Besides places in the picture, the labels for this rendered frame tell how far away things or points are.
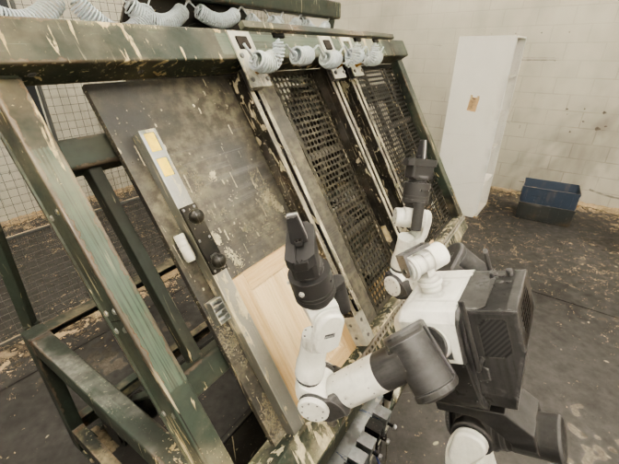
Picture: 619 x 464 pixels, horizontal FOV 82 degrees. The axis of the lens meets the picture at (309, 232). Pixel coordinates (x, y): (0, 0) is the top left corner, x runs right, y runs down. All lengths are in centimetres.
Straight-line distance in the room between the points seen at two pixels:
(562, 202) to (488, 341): 436
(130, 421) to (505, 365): 117
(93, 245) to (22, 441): 196
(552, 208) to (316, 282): 467
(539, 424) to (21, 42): 145
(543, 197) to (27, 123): 497
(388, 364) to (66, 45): 98
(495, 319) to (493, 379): 17
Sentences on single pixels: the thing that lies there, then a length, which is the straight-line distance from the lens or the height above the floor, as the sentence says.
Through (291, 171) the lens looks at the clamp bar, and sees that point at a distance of 129.
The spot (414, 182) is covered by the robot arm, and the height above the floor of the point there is 152.
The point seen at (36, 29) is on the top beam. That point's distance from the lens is 102.
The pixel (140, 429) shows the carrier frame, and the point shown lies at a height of 79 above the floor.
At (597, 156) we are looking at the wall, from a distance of 612.
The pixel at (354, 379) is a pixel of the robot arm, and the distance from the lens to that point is 88.
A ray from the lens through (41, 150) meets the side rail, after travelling 94.
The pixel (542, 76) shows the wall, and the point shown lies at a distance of 602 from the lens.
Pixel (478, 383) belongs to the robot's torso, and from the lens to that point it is 101.
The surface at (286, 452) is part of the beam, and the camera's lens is 117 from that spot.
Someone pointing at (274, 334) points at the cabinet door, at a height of 112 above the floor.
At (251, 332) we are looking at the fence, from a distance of 106.
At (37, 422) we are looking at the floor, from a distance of 280.
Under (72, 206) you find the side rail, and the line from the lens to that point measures 90.
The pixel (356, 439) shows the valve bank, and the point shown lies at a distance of 139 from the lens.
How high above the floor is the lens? 190
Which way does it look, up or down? 27 degrees down
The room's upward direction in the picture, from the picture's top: straight up
